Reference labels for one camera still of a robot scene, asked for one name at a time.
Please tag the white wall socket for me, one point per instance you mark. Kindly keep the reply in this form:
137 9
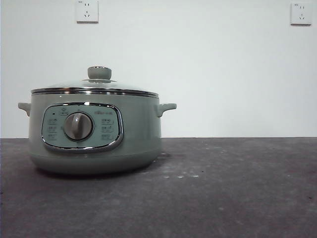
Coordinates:
301 13
87 11

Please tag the pale green electric cooking pot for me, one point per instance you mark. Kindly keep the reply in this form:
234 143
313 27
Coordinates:
138 129

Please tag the glass lid with green knob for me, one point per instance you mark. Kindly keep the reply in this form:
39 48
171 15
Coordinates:
99 72

